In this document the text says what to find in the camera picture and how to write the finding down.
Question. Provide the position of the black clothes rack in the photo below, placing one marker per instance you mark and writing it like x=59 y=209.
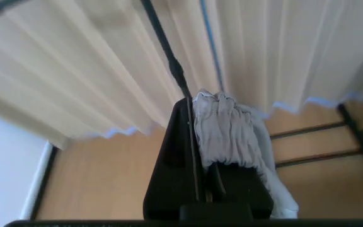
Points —
x=175 y=67

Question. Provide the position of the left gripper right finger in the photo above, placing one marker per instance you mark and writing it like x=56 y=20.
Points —
x=241 y=186

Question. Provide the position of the beige curtain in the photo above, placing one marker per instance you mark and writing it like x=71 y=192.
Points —
x=90 y=63

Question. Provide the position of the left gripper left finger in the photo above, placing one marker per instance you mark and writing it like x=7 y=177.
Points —
x=172 y=176

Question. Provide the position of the pale grey shorts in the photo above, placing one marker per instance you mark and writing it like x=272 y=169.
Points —
x=222 y=132

